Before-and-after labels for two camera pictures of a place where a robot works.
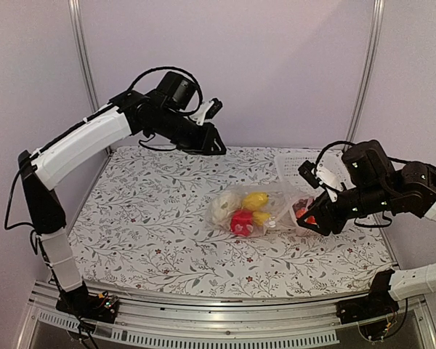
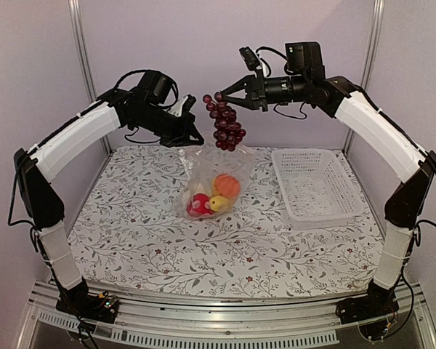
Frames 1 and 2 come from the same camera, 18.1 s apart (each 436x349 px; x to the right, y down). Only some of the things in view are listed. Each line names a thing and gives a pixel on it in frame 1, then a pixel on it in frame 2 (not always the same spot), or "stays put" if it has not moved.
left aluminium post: x=83 y=46 stays put
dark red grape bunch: x=300 y=204 → x=227 y=131
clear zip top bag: x=259 y=210 → x=212 y=181
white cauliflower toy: x=219 y=210 → x=199 y=190
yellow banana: x=259 y=217 → x=220 y=204
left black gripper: x=205 y=145 → x=182 y=137
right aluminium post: x=368 y=71 stays put
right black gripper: x=320 y=204 → x=246 y=82
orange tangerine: x=310 y=219 → x=227 y=185
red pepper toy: x=242 y=222 → x=200 y=206
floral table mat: x=147 y=233 stays put
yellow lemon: x=255 y=201 → x=214 y=191
